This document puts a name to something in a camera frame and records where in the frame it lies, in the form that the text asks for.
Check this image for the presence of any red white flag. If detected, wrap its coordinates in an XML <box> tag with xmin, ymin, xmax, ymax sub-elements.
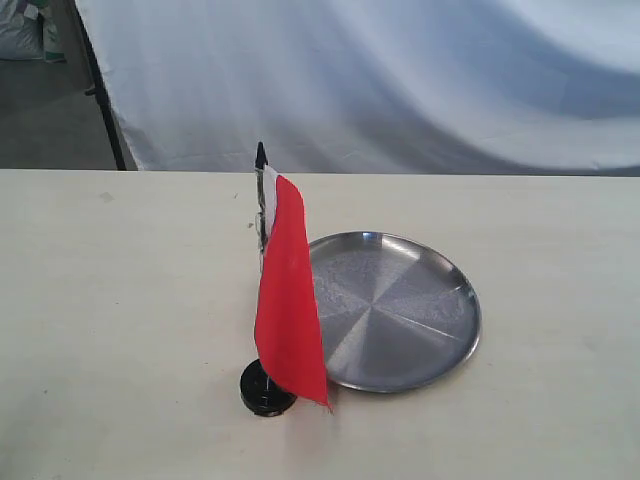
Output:
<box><xmin>254</xmin><ymin>142</ymin><xmax>329</xmax><ymax>407</ymax></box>

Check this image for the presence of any black round flag base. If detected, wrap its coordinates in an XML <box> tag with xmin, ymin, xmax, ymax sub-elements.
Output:
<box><xmin>239</xmin><ymin>359</ymin><xmax>297</xmax><ymax>418</ymax></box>

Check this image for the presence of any round stainless steel plate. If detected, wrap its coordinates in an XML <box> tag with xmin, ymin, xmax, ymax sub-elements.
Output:
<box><xmin>310</xmin><ymin>231</ymin><xmax>482</xmax><ymax>393</ymax></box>

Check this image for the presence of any white backdrop cloth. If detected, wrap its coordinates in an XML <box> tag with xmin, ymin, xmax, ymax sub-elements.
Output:
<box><xmin>77</xmin><ymin>1</ymin><xmax>639</xmax><ymax>175</ymax></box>

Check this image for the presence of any black backdrop stand pole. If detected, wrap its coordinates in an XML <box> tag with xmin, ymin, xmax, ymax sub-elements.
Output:
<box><xmin>71</xmin><ymin>1</ymin><xmax>127</xmax><ymax>171</ymax></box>

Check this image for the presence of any white sack in background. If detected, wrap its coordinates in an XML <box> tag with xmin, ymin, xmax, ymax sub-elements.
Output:
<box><xmin>1</xmin><ymin>0</ymin><xmax>66</xmax><ymax>63</ymax></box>

